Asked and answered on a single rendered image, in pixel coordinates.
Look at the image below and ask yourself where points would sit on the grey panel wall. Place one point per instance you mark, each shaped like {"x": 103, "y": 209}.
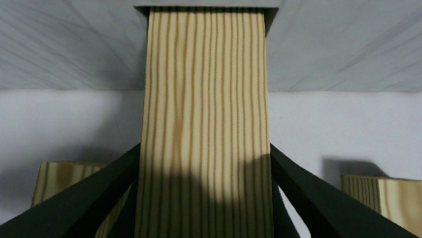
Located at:
{"x": 335, "y": 45}

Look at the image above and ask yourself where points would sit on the long pale wooden board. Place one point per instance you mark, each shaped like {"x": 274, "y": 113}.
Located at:
{"x": 205, "y": 168}

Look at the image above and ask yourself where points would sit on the light wooden beam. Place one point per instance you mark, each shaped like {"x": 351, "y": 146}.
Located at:
{"x": 56, "y": 175}
{"x": 397, "y": 198}

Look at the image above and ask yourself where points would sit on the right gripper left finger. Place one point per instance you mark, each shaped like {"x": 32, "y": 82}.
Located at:
{"x": 79, "y": 210}

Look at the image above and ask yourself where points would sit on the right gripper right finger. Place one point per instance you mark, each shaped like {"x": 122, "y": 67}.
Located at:
{"x": 326, "y": 211}

